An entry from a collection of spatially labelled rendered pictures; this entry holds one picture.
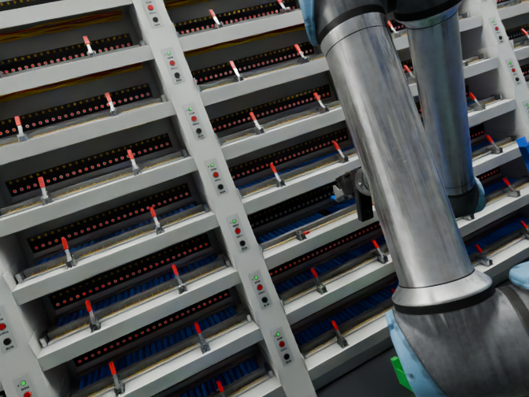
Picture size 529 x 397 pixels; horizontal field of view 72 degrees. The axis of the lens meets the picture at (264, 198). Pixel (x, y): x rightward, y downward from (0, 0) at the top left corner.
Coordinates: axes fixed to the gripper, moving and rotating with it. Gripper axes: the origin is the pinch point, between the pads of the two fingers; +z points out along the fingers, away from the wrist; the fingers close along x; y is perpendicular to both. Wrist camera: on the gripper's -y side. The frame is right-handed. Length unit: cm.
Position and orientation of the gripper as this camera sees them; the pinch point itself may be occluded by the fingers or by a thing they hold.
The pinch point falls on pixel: (341, 199)
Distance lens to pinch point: 130.1
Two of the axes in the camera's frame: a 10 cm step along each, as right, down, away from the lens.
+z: -2.3, 1.7, 9.6
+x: -9.0, 3.5, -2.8
